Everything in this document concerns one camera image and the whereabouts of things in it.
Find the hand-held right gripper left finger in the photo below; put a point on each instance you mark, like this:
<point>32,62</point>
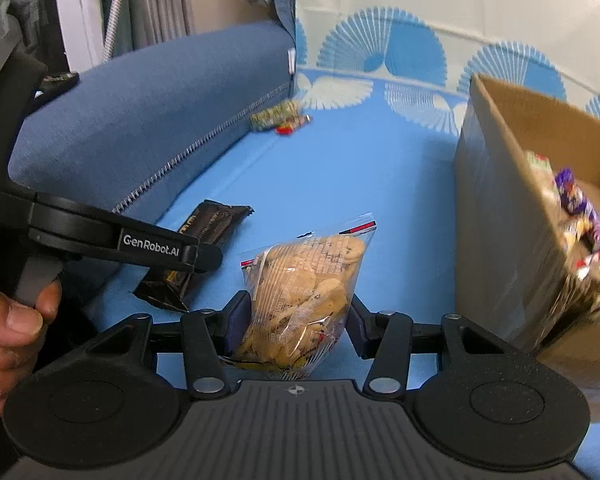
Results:
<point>240,311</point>

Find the person's left hand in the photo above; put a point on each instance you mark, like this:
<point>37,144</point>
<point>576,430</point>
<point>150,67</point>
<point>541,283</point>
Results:
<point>10,340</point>

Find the pile of colourful snack packets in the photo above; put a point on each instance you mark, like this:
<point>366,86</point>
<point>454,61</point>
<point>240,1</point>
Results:
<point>585,230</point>

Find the cardboard box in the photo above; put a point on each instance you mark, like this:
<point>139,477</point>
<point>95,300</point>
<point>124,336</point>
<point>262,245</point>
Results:
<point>500,240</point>

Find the small red yellow candy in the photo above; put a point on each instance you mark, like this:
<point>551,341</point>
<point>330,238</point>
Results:
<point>292,125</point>

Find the black snack packet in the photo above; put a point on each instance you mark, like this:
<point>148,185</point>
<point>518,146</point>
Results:
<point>210,220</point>

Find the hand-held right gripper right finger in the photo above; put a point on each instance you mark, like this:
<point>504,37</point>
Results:
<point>358,327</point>

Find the blue fan-patterned blanket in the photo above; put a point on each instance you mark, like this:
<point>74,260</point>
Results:
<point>380,185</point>

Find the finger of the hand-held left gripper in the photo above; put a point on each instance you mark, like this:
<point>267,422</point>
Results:
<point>170,252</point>

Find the green nut packet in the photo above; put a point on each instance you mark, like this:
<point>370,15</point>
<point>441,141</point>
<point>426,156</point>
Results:
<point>275,114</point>

